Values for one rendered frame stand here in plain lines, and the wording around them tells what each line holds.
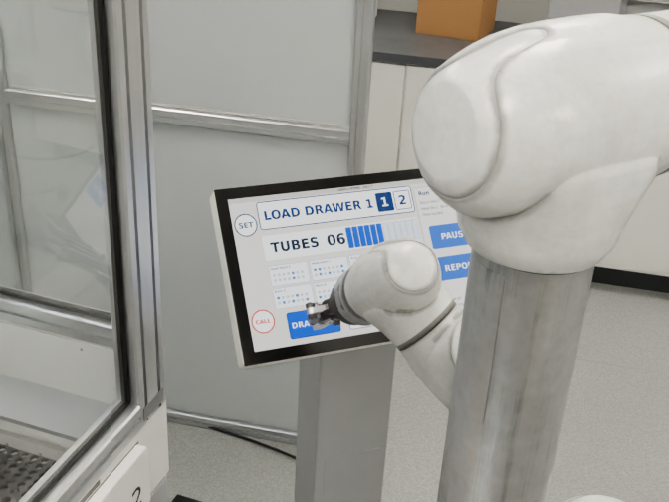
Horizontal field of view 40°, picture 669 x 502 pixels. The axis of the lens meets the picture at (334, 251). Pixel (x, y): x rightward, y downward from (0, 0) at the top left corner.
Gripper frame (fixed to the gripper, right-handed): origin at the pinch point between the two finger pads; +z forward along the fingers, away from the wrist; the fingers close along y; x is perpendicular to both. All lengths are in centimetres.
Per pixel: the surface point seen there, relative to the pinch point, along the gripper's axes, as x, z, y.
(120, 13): -36, -42, 32
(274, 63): -72, 61, -21
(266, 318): -2.0, 4.4, 8.2
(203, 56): -79, 69, -5
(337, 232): -15.2, 4.4, -7.6
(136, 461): 17.3, -3.7, 34.0
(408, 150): -81, 178, -109
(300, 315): -1.6, 4.4, 2.2
